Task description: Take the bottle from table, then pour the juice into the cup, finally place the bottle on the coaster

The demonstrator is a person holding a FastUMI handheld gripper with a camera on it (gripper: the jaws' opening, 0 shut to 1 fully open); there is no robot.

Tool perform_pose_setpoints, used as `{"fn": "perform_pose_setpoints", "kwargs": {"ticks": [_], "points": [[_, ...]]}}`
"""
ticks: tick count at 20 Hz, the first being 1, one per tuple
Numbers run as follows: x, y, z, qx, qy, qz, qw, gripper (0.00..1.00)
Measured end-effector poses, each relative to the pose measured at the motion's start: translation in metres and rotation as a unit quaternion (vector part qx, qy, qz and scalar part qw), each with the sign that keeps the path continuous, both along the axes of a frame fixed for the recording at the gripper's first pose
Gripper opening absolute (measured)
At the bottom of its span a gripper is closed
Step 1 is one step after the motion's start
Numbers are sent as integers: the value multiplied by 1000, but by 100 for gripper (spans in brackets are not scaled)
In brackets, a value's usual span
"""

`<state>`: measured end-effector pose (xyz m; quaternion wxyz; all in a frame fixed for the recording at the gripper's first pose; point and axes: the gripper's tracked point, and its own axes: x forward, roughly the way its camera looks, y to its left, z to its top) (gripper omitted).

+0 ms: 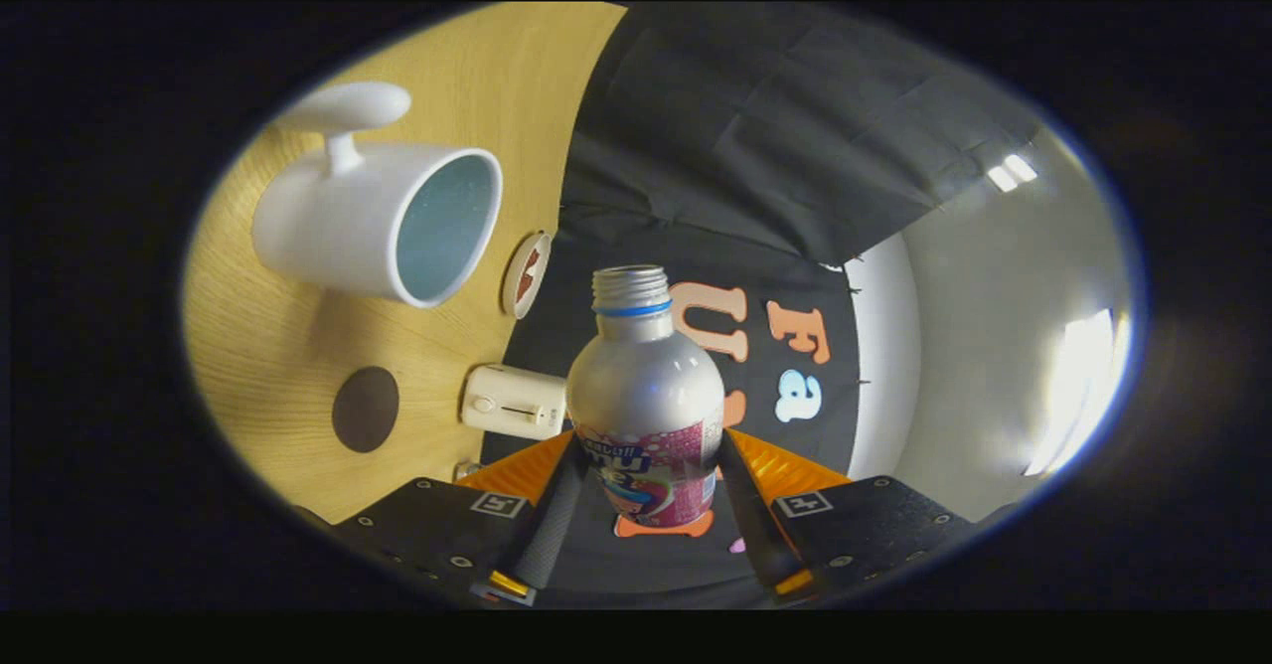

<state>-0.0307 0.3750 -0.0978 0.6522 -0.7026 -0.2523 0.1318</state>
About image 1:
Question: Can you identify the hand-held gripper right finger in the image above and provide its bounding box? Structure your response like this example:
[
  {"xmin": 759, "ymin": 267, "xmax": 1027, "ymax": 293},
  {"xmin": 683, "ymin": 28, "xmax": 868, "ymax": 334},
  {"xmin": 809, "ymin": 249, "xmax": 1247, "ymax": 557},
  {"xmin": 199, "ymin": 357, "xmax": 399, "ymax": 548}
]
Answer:
[{"xmin": 717, "ymin": 428, "xmax": 975, "ymax": 597}]

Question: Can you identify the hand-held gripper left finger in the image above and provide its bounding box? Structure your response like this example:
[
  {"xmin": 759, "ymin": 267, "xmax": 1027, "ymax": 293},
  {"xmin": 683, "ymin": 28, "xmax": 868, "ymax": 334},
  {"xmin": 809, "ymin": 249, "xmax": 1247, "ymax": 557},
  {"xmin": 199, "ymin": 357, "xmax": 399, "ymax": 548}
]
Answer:
[{"xmin": 333, "ymin": 432, "xmax": 589, "ymax": 607}]

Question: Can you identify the silver juice bottle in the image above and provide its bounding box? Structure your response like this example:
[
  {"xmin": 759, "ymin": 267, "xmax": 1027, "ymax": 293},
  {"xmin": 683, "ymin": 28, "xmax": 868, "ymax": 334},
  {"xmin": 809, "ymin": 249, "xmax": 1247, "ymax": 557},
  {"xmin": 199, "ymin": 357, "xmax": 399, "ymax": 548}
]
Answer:
[{"xmin": 566, "ymin": 264, "xmax": 726, "ymax": 529}]

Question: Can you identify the brown round coaster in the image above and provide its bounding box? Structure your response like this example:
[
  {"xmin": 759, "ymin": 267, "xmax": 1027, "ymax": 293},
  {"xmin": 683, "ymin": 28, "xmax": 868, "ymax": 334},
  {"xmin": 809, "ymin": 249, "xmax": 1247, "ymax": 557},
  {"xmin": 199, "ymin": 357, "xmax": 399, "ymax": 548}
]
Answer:
[{"xmin": 332, "ymin": 366, "xmax": 400, "ymax": 453}]

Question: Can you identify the white cup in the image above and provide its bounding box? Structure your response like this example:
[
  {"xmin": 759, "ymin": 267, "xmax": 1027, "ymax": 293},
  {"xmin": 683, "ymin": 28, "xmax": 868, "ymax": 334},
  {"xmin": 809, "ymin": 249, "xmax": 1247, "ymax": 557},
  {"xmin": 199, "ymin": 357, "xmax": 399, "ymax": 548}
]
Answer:
[{"xmin": 251, "ymin": 82, "xmax": 504, "ymax": 309}]

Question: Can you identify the white toaster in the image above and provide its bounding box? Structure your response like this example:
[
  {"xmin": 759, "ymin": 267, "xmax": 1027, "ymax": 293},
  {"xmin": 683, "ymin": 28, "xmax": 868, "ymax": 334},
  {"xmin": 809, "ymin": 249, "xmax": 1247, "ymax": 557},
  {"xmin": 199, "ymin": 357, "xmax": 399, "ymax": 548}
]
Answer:
[{"xmin": 461, "ymin": 364, "xmax": 569, "ymax": 441}]

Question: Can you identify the white plate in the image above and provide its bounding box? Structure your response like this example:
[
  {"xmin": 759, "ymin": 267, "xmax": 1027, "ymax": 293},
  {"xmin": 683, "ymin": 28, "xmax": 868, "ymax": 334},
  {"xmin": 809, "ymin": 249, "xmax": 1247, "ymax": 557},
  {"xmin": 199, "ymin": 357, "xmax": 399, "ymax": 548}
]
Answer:
[{"xmin": 501, "ymin": 232, "xmax": 554, "ymax": 320}]

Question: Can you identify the wooden table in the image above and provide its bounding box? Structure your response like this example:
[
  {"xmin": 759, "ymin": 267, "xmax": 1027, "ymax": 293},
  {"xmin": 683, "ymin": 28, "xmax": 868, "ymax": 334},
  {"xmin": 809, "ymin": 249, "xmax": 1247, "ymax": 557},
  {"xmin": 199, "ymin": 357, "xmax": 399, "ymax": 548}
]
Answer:
[{"xmin": 184, "ymin": 3, "xmax": 629, "ymax": 526}]

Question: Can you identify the large ceiling light panel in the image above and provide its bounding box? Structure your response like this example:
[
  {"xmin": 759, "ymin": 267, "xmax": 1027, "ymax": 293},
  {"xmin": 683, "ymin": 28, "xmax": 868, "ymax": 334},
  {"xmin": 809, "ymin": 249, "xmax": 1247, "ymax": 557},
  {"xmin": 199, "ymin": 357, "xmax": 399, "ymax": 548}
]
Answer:
[{"xmin": 1024, "ymin": 308, "xmax": 1119, "ymax": 476}]

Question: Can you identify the black backdrop cloth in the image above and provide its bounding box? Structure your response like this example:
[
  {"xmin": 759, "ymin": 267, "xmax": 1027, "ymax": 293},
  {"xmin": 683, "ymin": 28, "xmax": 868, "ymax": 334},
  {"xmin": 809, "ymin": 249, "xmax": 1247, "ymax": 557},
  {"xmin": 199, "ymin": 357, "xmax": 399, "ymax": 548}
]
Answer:
[{"xmin": 482, "ymin": 3, "xmax": 1044, "ymax": 610}]

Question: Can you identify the small ceiling light panel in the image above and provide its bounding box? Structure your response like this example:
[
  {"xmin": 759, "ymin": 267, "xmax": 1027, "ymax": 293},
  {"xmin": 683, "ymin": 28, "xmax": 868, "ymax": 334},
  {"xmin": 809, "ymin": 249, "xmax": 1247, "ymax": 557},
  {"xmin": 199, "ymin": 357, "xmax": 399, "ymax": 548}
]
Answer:
[{"xmin": 987, "ymin": 153, "xmax": 1038, "ymax": 194}]

